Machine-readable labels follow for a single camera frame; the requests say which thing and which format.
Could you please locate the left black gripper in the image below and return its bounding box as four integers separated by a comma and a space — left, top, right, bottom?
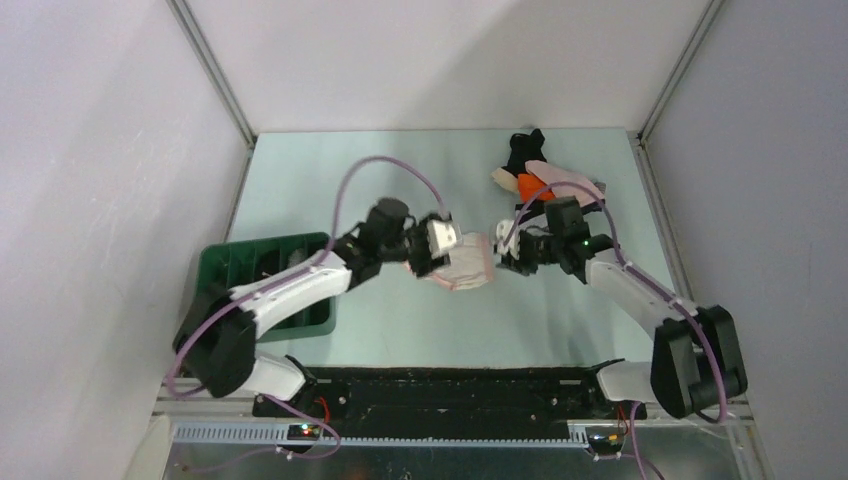
379, 212, 451, 278

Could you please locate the white pink-trimmed underwear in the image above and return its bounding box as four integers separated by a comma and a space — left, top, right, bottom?
424, 232, 494, 291

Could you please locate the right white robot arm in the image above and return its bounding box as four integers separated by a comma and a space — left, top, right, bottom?
494, 197, 749, 419

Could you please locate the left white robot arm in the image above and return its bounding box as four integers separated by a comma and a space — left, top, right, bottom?
173, 198, 461, 417

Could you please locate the orange underwear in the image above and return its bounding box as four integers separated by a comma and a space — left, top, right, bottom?
517, 173, 556, 203

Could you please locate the cream underwear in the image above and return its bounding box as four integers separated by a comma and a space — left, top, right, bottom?
491, 168, 519, 195

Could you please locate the light pink underwear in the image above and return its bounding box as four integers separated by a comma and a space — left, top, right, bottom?
525, 160, 605, 208

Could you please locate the black underwear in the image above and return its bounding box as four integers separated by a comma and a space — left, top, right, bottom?
504, 128, 547, 177

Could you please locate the rolled white underwear in tray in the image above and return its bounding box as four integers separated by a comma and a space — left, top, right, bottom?
286, 248, 309, 268

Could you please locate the green divided storage tray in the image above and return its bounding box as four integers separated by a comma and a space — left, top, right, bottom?
194, 232, 336, 343

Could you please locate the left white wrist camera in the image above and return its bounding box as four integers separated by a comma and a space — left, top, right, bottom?
426, 219, 463, 259

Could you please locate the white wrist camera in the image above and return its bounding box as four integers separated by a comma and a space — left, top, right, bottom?
426, 219, 463, 259
494, 220, 520, 259

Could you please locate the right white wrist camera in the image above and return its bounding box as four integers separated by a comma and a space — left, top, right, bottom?
494, 220, 520, 259

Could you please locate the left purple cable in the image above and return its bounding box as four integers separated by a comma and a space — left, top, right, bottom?
164, 156, 453, 461

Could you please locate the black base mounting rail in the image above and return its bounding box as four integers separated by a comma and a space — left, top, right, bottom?
294, 366, 632, 441

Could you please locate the right aluminium frame post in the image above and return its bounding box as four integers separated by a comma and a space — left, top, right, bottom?
636, 0, 726, 148

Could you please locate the aluminium frame post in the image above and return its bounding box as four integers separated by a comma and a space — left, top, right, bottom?
636, 0, 726, 148
166, 0, 258, 149

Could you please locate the left aluminium frame post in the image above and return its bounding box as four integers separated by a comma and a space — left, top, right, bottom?
166, 0, 258, 149

